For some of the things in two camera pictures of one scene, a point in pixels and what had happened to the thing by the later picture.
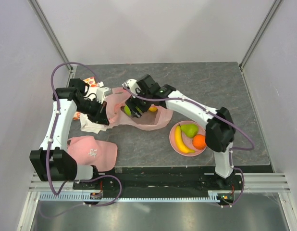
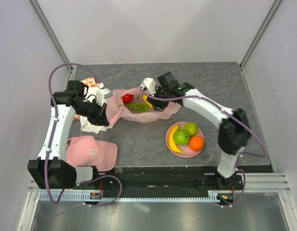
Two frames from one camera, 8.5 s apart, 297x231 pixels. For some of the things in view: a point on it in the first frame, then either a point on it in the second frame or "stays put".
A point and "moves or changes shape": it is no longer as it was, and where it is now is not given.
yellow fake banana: x=180 y=141 -> x=172 y=131
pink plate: x=188 y=140 -> x=183 y=147
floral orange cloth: x=91 y=82 stays put
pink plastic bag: x=116 y=116 moves or changes shape
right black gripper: x=133 y=102 -> x=157 y=105
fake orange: x=198 y=141 moves or changes shape
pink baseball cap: x=87 y=150 stays put
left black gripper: x=100 y=116 stays put
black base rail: x=163 y=179 stays put
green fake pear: x=190 y=129 stays put
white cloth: x=87 y=123 stays put
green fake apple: x=127 y=110 -> x=181 y=137
